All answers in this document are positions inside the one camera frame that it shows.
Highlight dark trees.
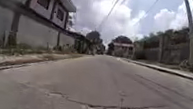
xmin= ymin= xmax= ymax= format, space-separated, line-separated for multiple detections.
xmin=84 ymin=29 xmax=108 ymax=56

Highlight grey concrete road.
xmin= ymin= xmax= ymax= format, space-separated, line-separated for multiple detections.
xmin=0 ymin=45 xmax=193 ymax=109

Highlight pale house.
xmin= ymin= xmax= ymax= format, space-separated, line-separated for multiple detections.
xmin=111 ymin=41 xmax=136 ymax=59

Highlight dark tree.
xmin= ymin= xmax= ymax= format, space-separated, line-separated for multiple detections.
xmin=106 ymin=33 xmax=134 ymax=58

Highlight grey walled building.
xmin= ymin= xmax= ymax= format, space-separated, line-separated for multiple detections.
xmin=0 ymin=0 xmax=90 ymax=55

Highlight dry grass verge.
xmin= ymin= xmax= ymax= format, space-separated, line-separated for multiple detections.
xmin=0 ymin=41 xmax=86 ymax=75

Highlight concrete pavement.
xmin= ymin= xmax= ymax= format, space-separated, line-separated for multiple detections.
xmin=116 ymin=56 xmax=193 ymax=84

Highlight concrete kerb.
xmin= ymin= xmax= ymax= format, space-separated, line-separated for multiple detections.
xmin=0 ymin=46 xmax=85 ymax=81

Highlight overhead wires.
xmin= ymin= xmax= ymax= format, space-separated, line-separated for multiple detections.
xmin=95 ymin=0 xmax=163 ymax=37

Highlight overgrown wall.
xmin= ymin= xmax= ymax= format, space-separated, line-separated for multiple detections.
xmin=132 ymin=23 xmax=193 ymax=68

